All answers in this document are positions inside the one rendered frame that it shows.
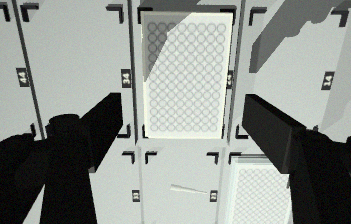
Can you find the white pipette tip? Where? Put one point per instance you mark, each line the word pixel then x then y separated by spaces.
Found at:
pixel 179 188

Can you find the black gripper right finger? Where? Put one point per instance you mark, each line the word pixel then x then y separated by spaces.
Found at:
pixel 319 169

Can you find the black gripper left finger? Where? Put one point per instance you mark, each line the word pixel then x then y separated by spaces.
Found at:
pixel 60 163

